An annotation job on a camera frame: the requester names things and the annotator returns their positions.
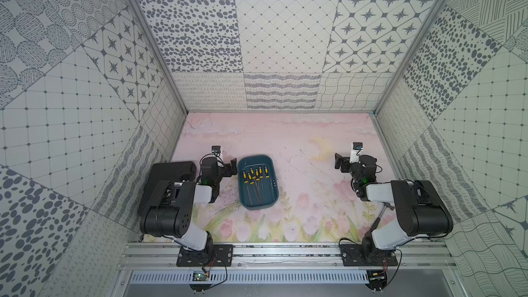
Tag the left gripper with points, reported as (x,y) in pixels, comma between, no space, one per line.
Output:
(227,168)

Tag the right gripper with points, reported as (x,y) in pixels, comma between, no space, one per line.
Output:
(342,161)

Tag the file tool yellow black handle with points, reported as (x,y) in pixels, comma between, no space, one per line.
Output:
(252,181)
(257,183)
(253,191)
(268,191)
(260,184)
(246,179)

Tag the teal plastic storage box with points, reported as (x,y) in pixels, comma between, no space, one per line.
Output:
(255,162)

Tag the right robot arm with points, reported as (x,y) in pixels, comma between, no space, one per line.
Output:
(411,209)

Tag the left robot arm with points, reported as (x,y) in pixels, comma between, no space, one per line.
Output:
(169,197)

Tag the black tool case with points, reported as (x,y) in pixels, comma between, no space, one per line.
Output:
(161,174)

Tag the green circuit board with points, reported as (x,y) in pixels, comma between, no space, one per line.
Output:
(200,276)

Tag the right controller board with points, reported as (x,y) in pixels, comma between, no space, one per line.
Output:
(377,281)

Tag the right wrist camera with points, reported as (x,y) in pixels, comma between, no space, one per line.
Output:
(356,149)

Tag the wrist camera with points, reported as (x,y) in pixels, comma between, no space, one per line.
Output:
(356,149)
(216,151)

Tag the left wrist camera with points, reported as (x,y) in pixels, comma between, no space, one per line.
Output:
(216,151)

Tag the hammer with black handle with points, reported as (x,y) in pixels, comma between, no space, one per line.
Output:
(376,223)

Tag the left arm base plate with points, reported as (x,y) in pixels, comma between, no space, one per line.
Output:
(216,255)

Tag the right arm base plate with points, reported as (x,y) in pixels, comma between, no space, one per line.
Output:
(368,255)

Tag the aluminium rail frame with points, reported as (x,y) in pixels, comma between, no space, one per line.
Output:
(419,255)

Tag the white slotted cable duct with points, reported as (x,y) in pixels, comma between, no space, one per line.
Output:
(253,276)

